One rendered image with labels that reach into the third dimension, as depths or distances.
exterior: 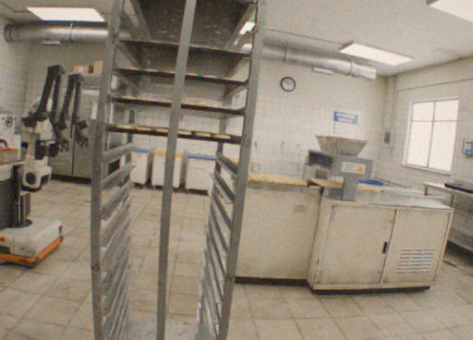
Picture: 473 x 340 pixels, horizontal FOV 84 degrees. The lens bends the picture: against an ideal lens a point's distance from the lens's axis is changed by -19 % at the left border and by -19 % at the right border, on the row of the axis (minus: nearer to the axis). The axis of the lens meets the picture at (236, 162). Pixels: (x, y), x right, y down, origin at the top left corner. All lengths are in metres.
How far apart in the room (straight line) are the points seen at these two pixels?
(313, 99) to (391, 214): 4.58
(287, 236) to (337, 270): 0.50
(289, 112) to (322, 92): 0.88
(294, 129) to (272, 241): 4.40
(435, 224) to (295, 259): 1.31
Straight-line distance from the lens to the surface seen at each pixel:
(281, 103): 6.71
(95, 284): 1.12
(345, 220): 2.54
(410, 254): 3.00
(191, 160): 5.86
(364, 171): 2.52
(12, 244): 2.81
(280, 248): 2.65
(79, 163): 6.04
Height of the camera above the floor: 1.26
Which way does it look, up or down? 6 degrees down
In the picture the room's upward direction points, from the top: 7 degrees clockwise
